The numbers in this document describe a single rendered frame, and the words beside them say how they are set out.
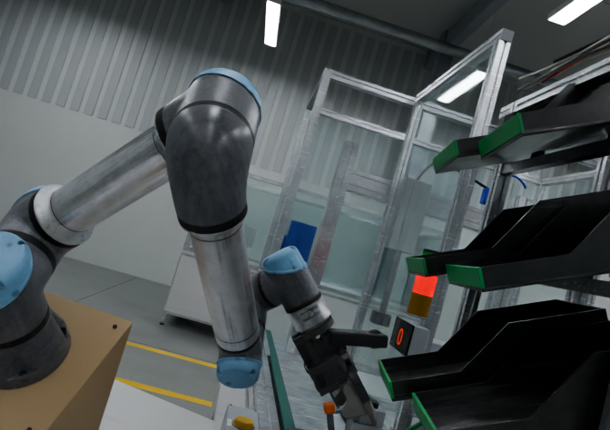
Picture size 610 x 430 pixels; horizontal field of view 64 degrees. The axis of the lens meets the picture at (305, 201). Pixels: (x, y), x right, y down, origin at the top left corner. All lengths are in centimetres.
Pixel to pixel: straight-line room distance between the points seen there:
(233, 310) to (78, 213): 30
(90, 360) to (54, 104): 899
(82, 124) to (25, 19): 211
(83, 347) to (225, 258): 40
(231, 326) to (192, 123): 33
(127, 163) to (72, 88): 905
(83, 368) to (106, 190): 33
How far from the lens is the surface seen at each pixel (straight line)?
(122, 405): 133
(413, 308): 119
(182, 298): 601
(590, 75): 72
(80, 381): 96
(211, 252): 68
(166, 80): 948
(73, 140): 962
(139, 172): 79
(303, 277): 91
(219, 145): 62
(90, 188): 85
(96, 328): 103
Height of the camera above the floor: 134
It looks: 5 degrees up
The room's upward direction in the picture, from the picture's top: 16 degrees clockwise
